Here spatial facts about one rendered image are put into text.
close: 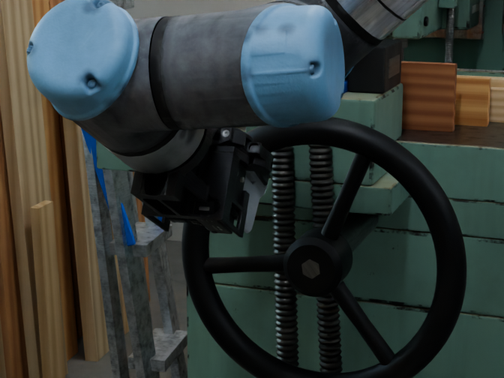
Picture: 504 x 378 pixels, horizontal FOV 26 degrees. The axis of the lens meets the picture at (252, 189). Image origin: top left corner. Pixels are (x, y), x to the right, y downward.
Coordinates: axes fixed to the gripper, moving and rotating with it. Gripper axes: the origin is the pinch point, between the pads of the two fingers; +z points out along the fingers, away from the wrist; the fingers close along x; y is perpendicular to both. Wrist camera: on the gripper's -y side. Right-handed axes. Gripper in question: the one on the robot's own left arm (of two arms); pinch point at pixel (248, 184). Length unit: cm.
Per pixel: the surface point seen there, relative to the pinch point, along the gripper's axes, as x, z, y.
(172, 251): -122, 256, -51
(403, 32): 6.5, 24.9, -27.5
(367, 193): 7.5, 14.3, -4.3
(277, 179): -1.5, 11.9, -4.4
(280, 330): -1.1, 19.3, 10.0
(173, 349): -56, 120, 1
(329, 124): 6.2, 2.1, -7.1
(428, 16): 8.6, 27.9, -31.0
